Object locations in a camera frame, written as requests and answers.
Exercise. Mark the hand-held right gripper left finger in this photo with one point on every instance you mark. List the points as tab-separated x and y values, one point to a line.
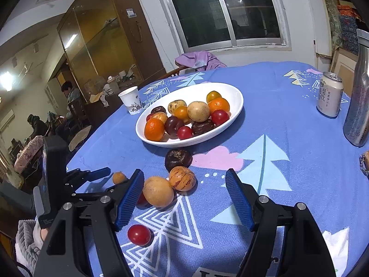
129	199

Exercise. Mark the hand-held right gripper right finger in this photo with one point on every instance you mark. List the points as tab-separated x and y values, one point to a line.
239	199

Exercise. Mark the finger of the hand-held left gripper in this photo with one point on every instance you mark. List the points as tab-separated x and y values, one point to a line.
95	173
86	196

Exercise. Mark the small orange-brown fruit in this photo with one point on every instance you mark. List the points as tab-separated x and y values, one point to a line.
119	178

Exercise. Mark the tan round fruit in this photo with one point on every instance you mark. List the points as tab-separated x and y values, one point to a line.
198	111
158	191

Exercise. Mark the striped orange fruit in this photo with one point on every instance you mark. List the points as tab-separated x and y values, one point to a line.
182	178

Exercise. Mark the orange mandarin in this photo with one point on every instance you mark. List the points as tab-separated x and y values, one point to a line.
219	104
154	129

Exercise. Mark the small red cherry tomato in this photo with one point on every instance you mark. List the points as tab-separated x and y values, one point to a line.
149	117

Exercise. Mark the dark purple plum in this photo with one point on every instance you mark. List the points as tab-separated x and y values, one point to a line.
173	125

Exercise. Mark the small dark water chestnut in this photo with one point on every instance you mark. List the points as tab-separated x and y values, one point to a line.
158	109

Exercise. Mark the yellow-green cherry tomato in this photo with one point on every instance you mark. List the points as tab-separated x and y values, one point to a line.
213	95

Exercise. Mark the white oval plate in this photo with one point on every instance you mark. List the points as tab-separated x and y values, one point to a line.
190	92

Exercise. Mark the person's left forearm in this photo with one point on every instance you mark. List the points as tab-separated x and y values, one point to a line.
26	245

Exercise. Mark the pink floral cushion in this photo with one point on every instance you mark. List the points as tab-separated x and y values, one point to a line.
27	153

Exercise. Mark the round woven stool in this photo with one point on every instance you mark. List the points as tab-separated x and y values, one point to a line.
79	138

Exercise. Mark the white paper cup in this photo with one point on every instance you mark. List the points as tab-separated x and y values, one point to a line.
131	101

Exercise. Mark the spotted orange-brown fruit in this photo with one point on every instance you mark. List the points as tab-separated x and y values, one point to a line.
160	117

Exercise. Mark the ceiling tube light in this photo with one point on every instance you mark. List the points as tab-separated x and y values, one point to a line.
5	80

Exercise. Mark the orange cherry tomato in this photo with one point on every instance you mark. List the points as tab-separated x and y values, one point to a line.
181	113

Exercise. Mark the spotted yellow fruit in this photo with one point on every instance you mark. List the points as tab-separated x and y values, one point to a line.
175	106

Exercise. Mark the white tissue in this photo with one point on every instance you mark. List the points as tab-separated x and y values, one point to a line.
337	245

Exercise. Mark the wooden chair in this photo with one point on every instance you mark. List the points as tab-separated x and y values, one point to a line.
170	73

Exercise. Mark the tan bag with zipper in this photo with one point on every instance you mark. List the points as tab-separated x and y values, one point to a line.
365	160

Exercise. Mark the beige drink can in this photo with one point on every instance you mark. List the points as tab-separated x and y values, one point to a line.
328	95

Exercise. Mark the wooden glass cabinet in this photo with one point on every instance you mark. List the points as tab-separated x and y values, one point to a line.
101	34

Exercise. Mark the purple jacket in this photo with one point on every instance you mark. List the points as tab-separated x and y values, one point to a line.
199	59

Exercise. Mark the stainless steel bottle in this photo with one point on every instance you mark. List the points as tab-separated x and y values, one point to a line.
357	92

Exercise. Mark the leaning wooden boards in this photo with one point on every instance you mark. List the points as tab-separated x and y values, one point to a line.
343	63

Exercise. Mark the sliding glass window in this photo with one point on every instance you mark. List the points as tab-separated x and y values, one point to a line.
219	11

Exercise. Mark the stack of patterned fabric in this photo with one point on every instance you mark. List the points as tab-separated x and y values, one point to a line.
343	20

